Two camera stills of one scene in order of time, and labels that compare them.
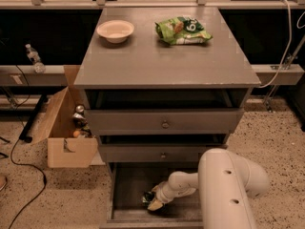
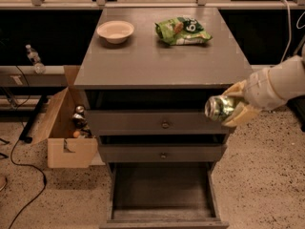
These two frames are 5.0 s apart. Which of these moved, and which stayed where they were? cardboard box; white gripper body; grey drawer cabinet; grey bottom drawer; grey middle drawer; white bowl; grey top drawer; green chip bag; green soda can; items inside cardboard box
Moved: white gripper body; green soda can
Stayed: cardboard box; grey drawer cabinet; grey middle drawer; green chip bag; white bowl; grey bottom drawer; items inside cardboard box; grey top drawer
